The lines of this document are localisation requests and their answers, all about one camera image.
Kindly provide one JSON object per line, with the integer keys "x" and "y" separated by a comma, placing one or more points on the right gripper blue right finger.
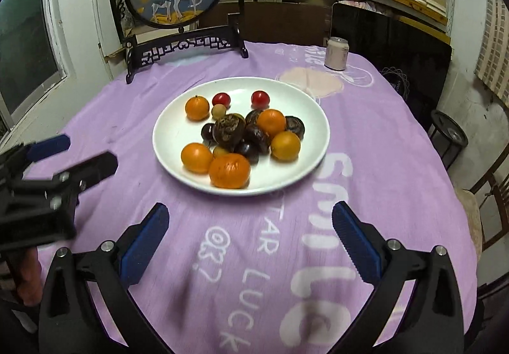
{"x": 362, "y": 242}

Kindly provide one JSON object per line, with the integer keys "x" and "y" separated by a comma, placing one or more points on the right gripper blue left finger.
{"x": 139, "y": 243}

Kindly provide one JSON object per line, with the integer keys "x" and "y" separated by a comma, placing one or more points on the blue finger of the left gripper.
{"x": 90, "y": 172}
{"x": 47, "y": 148}

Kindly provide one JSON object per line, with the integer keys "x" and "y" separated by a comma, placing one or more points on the smooth orange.
{"x": 196, "y": 158}

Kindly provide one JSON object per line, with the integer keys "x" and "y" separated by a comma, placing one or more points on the large wrinkled mandarin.
{"x": 230, "y": 171}

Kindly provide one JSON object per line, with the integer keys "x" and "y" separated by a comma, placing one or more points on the small orange with stem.
{"x": 197, "y": 108}

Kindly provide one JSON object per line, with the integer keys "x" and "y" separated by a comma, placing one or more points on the yellow orange kumquat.
{"x": 285, "y": 146}

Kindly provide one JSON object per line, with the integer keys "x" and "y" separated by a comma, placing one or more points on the large dried brown fruit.
{"x": 229, "y": 131}

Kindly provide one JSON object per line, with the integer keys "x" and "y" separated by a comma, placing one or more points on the dark wrinkled fruit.
{"x": 296, "y": 126}

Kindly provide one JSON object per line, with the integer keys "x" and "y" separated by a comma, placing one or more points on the dark purple plum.
{"x": 249, "y": 151}

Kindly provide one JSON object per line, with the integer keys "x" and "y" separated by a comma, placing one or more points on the pale yellow longan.
{"x": 218, "y": 111}

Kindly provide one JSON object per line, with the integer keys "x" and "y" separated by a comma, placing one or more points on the brown wrinkled passion fruit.
{"x": 254, "y": 136}

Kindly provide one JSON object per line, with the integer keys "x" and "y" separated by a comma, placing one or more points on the red cherry tomato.
{"x": 221, "y": 98}
{"x": 260, "y": 100}

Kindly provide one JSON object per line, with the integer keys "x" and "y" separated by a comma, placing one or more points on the orange tangerine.
{"x": 272, "y": 122}

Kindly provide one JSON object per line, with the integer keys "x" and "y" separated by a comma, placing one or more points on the dark round chestnut fruit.
{"x": 252, "y": 117}

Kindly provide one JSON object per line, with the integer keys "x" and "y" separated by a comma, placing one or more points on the left hand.
{"x": 30, "y": 287}

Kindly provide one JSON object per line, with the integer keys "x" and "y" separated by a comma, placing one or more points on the window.
{"x": 33, "y": 55}

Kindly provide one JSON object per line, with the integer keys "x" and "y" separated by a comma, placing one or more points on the white oval plate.
{"x": 174, "y": 130}

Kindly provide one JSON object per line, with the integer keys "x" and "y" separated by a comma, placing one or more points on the purple tablecloth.
{"x": 266, "y": 274}

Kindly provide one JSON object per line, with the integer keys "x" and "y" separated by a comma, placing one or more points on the wooden chair right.
{"x": 499, "y": 191}

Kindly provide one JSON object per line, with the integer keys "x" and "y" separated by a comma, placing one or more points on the black stool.
{"x": 447, "y": 137}

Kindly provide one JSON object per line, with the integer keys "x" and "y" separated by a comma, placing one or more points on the black carved screen stand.
{"x": 143, "y": 45}

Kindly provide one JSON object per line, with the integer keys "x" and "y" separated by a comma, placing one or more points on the black cabinet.
{"x": 413, "y": 61}

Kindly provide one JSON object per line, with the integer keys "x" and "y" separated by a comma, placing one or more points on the small beige can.
{"x": 336, "y": 54}

